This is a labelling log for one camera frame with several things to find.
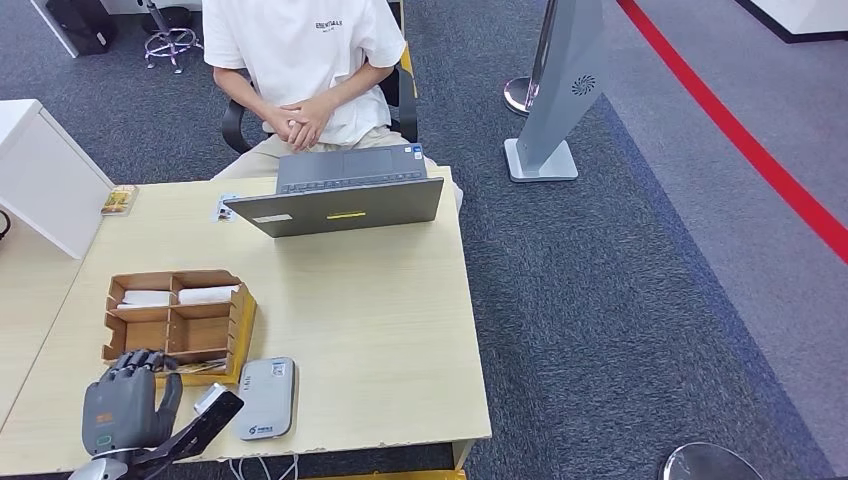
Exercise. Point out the chrome stool base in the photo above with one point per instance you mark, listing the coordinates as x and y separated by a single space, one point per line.
169 40

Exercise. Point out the chrome stanchion base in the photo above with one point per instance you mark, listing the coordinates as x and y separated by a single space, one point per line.
709 464

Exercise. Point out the white platform black base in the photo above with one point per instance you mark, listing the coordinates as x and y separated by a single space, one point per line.
808 14

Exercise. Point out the person's right forearm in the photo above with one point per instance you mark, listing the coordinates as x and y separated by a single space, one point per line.
245 93

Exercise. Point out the white ID card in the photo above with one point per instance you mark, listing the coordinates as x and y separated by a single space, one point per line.
222 208

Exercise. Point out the person's left hand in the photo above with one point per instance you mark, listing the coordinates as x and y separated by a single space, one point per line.
316 122

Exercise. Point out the white cabinet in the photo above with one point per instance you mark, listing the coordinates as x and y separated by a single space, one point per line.
46 179

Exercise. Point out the black office chair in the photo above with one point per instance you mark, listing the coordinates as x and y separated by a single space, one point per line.
405 106

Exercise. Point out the white panel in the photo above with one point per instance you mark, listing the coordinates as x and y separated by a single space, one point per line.
53 26

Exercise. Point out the chrome stanchion post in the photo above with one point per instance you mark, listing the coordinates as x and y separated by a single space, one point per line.
520 93

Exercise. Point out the person's left forearm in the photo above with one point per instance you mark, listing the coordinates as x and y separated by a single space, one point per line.
361 83

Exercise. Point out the person's right hand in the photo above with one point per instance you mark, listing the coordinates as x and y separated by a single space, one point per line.
281 119

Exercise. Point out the wooden card organizer box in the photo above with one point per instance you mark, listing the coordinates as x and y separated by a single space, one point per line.
199 331

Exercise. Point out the white card stack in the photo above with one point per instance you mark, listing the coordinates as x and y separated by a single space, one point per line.
206 295
144 298

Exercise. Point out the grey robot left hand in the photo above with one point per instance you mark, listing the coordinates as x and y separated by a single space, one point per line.
122 414

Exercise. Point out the yellow frame piece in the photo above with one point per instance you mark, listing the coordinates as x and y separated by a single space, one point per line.
405 63

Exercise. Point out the grey card reader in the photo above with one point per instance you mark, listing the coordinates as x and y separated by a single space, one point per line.
266 401

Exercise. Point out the wrist camera black bracket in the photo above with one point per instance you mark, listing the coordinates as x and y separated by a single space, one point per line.
212 414

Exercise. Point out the printed room key card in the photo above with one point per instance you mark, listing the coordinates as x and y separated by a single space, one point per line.
199 366

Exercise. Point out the person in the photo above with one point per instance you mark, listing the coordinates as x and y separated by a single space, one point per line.
305 66

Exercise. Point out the grey kiosk stand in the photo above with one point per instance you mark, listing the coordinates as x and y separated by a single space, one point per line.
563 86

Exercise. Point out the grey laptop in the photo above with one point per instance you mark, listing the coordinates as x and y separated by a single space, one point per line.
344 212

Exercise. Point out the red barrier belt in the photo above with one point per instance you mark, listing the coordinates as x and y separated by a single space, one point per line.
748 144

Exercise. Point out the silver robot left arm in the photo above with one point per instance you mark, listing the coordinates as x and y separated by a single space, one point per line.
99 469

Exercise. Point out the black bag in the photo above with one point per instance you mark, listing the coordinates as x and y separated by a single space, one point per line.
83 23

